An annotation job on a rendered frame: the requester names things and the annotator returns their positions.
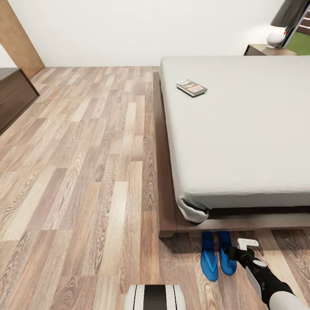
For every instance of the hardback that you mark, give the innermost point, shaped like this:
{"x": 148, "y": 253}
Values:
{"x": 191, "y": 87}

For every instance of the nightstand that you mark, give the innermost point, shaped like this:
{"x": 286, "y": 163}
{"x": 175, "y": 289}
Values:
{"x": 263, "y": 50}

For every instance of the table lamp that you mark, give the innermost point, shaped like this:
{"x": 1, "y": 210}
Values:
{"x": 287, "y": 17}

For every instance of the sandal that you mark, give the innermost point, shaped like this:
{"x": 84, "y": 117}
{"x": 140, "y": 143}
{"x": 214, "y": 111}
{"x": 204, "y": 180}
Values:
{"x": 228, "y": 266}
{"x": 208, "y": 257}

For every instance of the sliding door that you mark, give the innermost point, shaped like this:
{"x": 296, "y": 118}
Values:
{"x": 16, "y": 42}

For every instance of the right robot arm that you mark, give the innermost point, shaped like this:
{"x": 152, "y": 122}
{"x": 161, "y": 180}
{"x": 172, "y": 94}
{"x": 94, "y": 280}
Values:
{"x": 275, "y": 294}

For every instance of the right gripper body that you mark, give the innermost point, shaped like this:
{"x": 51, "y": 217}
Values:
{"x": 236, "y": 254}

